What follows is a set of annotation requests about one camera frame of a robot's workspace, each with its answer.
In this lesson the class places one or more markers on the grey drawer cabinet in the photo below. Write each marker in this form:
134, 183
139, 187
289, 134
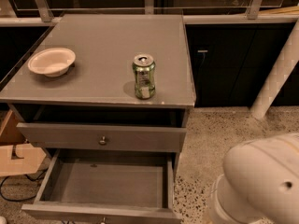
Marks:
99, 87

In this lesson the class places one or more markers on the white diagonal support pole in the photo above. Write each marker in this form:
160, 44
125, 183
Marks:
280, 72

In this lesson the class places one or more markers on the white paper bowl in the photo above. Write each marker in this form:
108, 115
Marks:
52, 62

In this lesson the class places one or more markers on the grey drawer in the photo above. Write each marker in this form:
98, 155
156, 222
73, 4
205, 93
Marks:
107, 187
103, 137

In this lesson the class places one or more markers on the green soda can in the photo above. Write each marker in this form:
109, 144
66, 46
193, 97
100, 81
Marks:
144, 67

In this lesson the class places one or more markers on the grey top drawer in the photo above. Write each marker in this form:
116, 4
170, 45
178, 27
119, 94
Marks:
103, 137

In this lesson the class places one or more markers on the wooden cardboard piece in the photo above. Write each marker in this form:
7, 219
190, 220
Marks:
17, 155

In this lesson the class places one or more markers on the metal railing frame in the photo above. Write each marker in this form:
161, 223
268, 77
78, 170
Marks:
48, 12

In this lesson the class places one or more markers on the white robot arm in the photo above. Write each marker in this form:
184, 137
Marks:
260, 179

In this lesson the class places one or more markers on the black wall cabinet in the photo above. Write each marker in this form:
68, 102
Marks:
230, 62

